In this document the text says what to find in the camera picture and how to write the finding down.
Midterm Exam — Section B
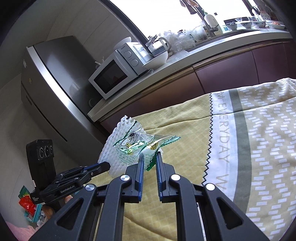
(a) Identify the white microwave oven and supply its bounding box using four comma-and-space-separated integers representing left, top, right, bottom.
89, 42, 153, 100

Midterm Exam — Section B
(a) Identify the white foam fruit net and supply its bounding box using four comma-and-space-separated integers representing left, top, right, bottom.
98, 116, 165, 178

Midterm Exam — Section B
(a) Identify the green snack wrapper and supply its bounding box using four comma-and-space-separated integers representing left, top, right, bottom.
113, 130, 180, 171

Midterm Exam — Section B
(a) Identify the pink sleeved left forearm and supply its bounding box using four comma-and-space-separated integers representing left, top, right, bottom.
6, 221, 36, 241

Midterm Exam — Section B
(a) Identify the silver refrigerator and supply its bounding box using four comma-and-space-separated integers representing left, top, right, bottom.
21, 36, 109, 165

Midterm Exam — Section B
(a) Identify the white bowl on microwave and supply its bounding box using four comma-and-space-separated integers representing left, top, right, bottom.
113, 36, 132, 50

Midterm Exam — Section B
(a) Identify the kitchen faucet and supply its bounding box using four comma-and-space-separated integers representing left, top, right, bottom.
180, 0, 218, 37

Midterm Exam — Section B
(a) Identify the black camera box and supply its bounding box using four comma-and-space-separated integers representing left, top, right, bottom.
26, 140, 56, 190

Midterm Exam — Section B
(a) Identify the teal floor basket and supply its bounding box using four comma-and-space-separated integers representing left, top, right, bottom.
24, 204, 42, 223

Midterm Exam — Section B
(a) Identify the white bowl on counter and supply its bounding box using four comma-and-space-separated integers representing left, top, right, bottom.
143, 51, 169, 70

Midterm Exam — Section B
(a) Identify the white soap bottle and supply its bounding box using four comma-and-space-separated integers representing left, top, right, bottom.
204, 12, 223, 36

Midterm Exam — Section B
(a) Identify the person's left hand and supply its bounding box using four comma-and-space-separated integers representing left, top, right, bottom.
42, 195, 73, 219

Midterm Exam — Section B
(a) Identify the maroon kitchen cabinet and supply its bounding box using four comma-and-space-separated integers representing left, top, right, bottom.
101, 41, 295, 133

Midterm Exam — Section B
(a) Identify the glass electric kettle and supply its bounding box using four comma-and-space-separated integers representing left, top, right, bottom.
145, 35, 171, 57

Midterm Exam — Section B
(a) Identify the red packet on floor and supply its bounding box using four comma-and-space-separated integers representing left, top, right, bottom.
18, 195, 37, 216

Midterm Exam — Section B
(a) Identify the yellow patterned tablecloth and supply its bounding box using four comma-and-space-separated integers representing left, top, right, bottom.
109, 78, 295, 240

